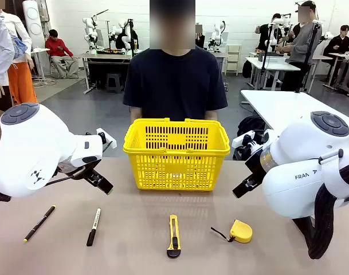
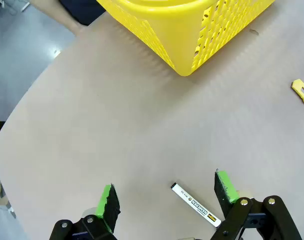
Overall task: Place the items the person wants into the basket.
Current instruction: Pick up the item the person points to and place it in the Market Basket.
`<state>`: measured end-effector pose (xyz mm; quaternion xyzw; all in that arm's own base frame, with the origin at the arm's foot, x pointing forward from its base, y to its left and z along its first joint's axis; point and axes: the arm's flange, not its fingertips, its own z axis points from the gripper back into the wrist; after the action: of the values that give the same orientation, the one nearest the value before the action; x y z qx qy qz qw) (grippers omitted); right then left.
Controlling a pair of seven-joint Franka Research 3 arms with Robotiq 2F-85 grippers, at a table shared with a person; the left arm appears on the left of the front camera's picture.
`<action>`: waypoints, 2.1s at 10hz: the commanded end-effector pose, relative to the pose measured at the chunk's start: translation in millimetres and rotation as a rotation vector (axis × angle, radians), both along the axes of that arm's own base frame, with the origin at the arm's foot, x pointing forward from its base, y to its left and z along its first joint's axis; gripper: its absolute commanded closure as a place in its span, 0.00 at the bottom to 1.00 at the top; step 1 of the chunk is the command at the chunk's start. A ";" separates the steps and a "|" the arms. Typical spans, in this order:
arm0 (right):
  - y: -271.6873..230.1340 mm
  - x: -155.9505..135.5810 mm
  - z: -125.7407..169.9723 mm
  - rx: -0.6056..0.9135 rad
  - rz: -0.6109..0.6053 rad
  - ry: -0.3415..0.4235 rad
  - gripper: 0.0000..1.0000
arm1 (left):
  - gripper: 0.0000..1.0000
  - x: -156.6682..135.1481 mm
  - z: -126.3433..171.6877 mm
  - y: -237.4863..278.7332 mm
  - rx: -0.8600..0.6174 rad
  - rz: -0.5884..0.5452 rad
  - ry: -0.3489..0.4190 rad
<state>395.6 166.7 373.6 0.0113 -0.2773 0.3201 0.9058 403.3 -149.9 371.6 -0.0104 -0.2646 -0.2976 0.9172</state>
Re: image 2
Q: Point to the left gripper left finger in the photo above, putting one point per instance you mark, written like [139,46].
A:
[109,210]

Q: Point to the yellow utility knife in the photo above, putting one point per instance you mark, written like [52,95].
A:
[300,87]

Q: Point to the person in navy t-shirt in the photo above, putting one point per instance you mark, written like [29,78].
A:
[87,10]

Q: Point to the person's right forearm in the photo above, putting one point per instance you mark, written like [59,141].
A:
[59,15]

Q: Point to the white marker black cap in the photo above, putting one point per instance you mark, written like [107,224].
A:
[195,203]

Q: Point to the yellow plastic shopping basket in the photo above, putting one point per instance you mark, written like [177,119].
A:
[171,37]

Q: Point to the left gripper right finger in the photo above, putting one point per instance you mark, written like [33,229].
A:
[222,192]

